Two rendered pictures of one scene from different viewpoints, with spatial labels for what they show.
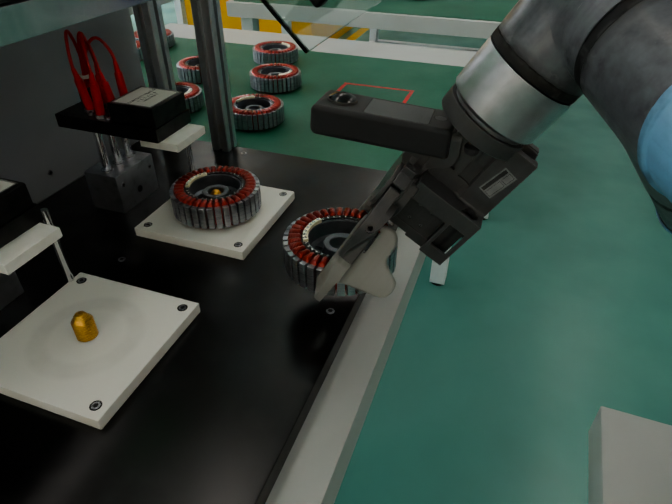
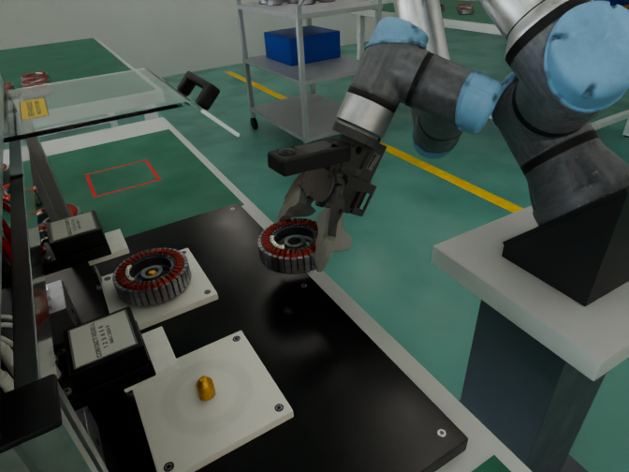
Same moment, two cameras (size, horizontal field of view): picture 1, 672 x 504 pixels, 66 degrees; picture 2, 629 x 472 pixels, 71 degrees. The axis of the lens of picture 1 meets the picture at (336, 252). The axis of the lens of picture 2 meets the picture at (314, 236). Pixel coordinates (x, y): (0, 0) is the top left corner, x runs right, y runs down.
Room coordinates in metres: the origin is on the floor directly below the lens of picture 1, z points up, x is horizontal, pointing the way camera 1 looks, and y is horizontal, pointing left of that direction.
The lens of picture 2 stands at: (0.02, 0.40, 1.22)
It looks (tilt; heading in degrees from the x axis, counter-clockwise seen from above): 33 degrees down; 311
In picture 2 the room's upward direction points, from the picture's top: 4 degrees counter-clockwise
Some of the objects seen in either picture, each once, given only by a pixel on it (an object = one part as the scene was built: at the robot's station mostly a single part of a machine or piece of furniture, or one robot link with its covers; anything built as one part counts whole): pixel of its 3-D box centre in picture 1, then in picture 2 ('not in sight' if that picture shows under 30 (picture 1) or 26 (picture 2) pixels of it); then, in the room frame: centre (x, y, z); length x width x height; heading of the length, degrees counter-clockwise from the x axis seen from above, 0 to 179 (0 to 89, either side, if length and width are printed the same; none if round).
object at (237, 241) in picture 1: (219, 212); (156, 287); (0.58, 0.15, 0.78); 0.15 x 0.15 x 0.01; 70
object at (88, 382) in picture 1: (89, 339); (208, 396); (0.35, 0.24, 0.78); 0.15 x 0.15 x 0.01; 70
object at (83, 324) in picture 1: (83, 324); (205, 386); (0.35, 0.24, 0.80); 0.02 x 0.02 x 0.03
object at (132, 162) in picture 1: (123, 179); (51, 313); (0.63, 0.29, 0.80); 0.08 x 0.05 x 0.06; 160
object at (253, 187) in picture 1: (216, 195); (153, 275); (0.58, 0.15, 0.80); 0.11 x 0.11 x 0.04
